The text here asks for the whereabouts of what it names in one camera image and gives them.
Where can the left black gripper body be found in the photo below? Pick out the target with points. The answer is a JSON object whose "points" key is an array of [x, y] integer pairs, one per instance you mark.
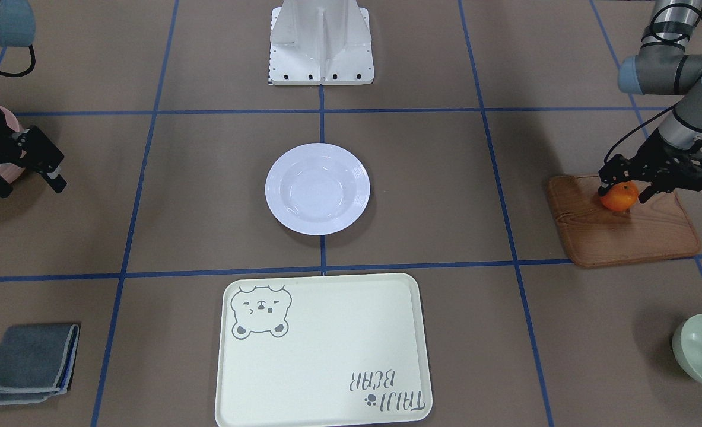
{"points": [[653, 155]]}

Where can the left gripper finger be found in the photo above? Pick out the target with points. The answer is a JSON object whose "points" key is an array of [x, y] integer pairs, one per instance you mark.
{"points": [[606, 184], [653, 187]]}

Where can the orange mandarin fruit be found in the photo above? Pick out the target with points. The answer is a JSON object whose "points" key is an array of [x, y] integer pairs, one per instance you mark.
{"points": [[620, 197]]}

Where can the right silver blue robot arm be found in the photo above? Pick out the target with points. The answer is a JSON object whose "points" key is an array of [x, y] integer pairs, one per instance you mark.
{"points": [[17, 29]]}

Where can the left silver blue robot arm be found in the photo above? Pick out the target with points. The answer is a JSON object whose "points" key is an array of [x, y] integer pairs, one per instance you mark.
{"points": [[663, 67]]}

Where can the cream bear print tray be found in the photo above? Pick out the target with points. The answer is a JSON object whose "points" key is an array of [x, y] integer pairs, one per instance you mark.
{"points": [[323, 351]]}

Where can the pink bowl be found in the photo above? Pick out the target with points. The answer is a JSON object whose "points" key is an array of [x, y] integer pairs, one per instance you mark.
{"points": [[9, 171]]}

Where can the wooden cutting board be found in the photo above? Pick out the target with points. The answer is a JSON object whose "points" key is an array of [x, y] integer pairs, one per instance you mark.
{"points": [[594, 236]]}

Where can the folded grey cloth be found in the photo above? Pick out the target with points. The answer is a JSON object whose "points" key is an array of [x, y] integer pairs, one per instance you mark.
{"points": [[37, 362]]}

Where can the white round plate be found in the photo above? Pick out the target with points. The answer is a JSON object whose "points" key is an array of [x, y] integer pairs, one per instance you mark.
{"points": [[317, 189]]}

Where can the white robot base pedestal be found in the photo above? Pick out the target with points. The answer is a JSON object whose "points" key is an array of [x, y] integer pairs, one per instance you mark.
{"points": [[316, 43]]}

